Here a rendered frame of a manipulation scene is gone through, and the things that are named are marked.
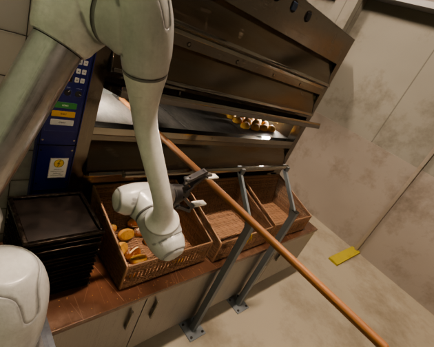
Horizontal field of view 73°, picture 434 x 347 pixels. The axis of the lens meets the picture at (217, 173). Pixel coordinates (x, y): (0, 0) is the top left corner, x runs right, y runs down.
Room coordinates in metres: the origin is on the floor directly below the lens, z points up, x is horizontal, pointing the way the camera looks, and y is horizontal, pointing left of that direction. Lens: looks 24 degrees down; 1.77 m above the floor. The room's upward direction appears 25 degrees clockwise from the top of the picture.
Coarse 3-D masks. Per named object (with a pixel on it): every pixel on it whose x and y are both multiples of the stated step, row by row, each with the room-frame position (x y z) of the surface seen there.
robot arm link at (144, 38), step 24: (96, 0) 0.58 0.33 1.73; (120, 0) 0.56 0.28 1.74; (144, 0) 0.56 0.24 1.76; (168, 0) 0.60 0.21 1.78; (96, 24) 0.58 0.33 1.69; (120, 24) 0.57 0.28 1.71; (144, 24) 0.57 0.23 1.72; (168, 24) 0.61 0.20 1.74; (120, 48) 0.59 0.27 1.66; (144, 48) 0.58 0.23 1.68; (168, 48) 0.62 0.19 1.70; (144, 72) 0.60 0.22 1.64
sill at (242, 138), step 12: (96, 132) 1.23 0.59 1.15; (108, 132) 1.28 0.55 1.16; (120, 132) 1.32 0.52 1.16; (132, 132) 1.38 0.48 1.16; (168, 132) 1.55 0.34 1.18; (180, 132) 1.63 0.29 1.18; (192, 132) 1.72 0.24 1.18; (204, 132) 1.81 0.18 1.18; (216, 132) 1.93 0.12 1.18; (276, 144) 2.44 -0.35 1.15; (288, 144) 2.59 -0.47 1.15
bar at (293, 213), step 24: (216, 168) 1.38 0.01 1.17; (240, 168) 1.53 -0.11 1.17; (264, 168) 1.70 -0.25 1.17; (288, 168) 1.91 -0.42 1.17; (288, 192) 1.85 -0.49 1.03; (288, 216) 1.79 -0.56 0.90; (240, 240) 1.40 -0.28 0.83; (264, 264) 1.77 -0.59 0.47; (216, 288) 1.39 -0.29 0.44; (240, 312) 1.72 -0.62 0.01; (192, 336) 1.36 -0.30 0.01
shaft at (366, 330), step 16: (224, 192) 1.11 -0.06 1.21; (240, 208) 1.05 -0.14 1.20; (256, 224) 0.98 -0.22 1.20; (272, 240) 0.93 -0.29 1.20; (288, 256) 0.88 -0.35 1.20; (304, 272) 0.84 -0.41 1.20; (320, 288) 0.79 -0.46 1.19; (336, 304) 0.76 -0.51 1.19; (352, 320) 0.72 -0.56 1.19; (368, 336) 0.69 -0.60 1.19
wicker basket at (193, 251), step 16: (96, 192) 1.23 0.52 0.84; (112, 192) 1.34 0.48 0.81; (96, 208) 1.20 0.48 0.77; (192, 224) 1.52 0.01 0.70; (112, 240) 1.08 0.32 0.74; (128, 240) 1.29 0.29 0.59; (192, 240) 1.48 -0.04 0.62; (208, 240) 1.42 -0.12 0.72; (112, 256) 1.05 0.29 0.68; (192, 256) 1.31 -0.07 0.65; (112, 272) 1.03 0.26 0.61; (128, 272) 0.99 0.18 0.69; (144, 272) 1.07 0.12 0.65; (160, 272) 1.15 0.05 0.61
